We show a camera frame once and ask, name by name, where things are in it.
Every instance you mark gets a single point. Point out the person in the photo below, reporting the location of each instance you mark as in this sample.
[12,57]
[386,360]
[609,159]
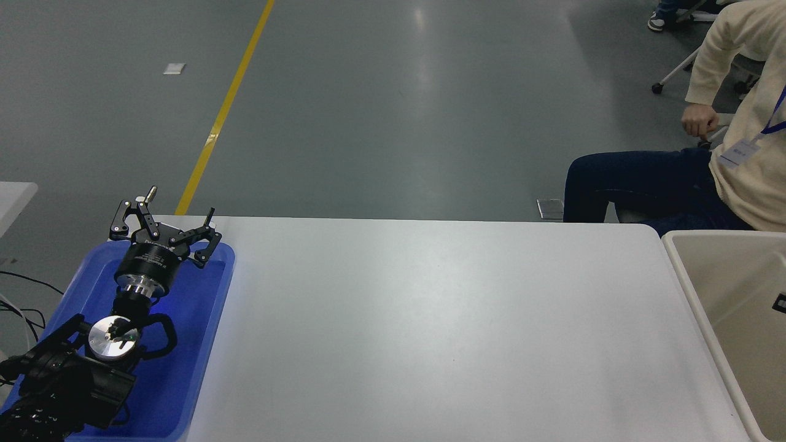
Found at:
[651,184]
[657,23]

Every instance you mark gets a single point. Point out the white office chair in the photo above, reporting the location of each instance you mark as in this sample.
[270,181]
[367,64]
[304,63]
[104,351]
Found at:
[675,70]

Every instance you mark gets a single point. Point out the white side table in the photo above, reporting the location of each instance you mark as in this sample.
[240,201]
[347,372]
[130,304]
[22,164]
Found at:
[13,202]

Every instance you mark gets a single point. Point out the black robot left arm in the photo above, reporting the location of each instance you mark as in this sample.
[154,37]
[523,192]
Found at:
[67,387]

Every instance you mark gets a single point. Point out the grey metal floor plate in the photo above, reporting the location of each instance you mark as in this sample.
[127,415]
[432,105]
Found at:
[549,209]

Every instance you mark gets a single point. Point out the person's hand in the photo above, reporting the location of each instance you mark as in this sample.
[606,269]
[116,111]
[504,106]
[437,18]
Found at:
[699,120]

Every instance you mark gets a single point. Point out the large pale bin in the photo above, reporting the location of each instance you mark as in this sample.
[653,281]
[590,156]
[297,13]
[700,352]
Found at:
[731,294]

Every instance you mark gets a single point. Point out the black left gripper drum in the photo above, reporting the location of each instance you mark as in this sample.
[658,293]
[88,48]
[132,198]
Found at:
[147,261]

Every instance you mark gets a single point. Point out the blue plastic tray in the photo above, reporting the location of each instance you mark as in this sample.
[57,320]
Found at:
[184,344]

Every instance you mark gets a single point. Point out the yellow floor tape line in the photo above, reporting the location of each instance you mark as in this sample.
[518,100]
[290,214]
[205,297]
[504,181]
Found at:
[222,113]

